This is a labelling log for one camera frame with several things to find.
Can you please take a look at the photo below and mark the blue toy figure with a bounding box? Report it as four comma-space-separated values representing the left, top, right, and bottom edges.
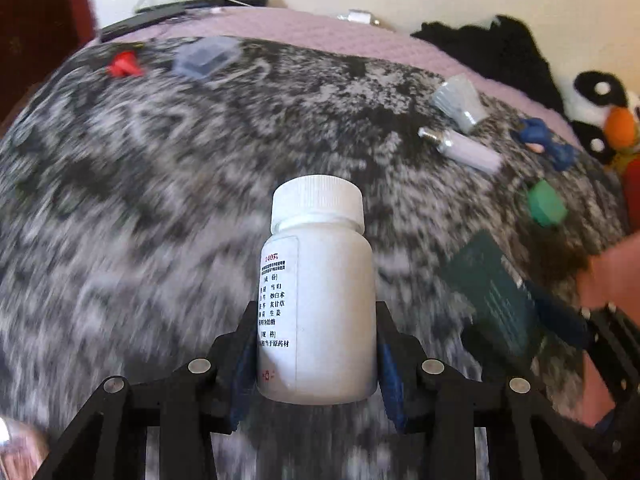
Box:
510, 117, 581, 171

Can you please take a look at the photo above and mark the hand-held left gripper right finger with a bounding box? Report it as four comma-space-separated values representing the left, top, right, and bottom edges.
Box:
375, 301, 601, 480

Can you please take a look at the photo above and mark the black power strip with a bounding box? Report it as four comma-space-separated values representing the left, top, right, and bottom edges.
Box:
97, 0, 271, 43

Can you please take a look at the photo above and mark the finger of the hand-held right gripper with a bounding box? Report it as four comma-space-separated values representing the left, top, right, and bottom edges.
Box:
522, 280, 640, 411

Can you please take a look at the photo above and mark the small white tube bottle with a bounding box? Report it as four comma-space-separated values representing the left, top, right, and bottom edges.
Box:
417, 126, 503, 173

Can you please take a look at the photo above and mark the grey patterned blanket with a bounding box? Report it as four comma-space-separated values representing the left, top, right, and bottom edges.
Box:
0, 35, 631, 480

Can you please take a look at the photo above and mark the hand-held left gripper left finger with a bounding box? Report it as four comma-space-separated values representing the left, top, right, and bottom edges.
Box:
30, 301, 262, 480

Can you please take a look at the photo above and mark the dark teal case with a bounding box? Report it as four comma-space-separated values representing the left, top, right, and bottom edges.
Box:
442, 231, 548, 361

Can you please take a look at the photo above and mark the black clothing heap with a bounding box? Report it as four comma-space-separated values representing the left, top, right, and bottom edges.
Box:
411, 15, 568, 111

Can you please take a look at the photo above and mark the small green case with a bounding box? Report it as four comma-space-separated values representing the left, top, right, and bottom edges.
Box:
526, 180, 570, 228

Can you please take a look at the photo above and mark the large panda plush toy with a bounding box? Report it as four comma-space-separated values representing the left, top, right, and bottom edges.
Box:
562, 70, 640, 167

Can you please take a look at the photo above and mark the red jacket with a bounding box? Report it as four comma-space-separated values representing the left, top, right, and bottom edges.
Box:
620, 157, 640, 235

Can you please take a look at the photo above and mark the dark brown wooden door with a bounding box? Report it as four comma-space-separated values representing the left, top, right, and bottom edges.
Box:
0, 0, 97, 121

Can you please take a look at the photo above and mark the small red plastic piece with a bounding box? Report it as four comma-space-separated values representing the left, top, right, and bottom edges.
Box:
106, 50, 146, 78

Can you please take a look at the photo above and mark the clear plastic cup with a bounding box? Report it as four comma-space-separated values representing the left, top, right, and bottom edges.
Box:
431, 74, 488, 133

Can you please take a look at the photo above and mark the white pill bottle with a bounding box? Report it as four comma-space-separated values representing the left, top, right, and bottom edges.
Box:
256, 175, 378, 406

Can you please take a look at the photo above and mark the small clear plastic box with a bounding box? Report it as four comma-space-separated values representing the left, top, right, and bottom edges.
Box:
172, 36, 241, 79

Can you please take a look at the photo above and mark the white charger plug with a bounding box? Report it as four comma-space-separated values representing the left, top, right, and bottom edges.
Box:
340, 9, 383, 26

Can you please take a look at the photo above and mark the pink cardboard box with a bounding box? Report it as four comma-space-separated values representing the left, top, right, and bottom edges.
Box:
580, 232, 640, 428

